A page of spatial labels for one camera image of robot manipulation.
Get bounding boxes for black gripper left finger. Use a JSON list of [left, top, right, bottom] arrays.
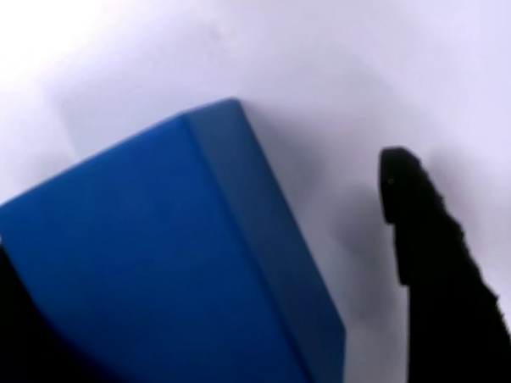
[[0, 240, 117, 383]]

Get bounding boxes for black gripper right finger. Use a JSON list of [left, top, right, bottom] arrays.
[[375, 142, 511, 383]]

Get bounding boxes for blue block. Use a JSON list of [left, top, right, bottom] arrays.
[[0, 92, 347, 383]]

